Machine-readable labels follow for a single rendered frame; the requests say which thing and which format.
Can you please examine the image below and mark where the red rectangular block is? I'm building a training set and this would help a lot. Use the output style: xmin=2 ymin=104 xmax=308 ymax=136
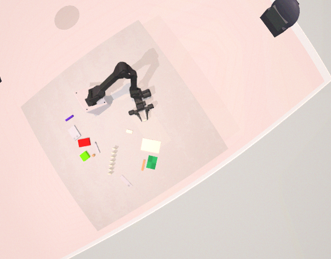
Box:
xmin=78 ymin=138 xmax=91 ymax=147

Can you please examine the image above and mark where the bright green block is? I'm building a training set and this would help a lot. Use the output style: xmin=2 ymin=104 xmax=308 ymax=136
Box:
xmin=80 ymin=151 xmax=91 ymax=161

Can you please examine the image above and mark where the green flat rectangular block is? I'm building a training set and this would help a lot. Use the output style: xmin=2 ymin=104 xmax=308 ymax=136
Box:
xmin=146 ymin=155 xmax=157 ymax=170

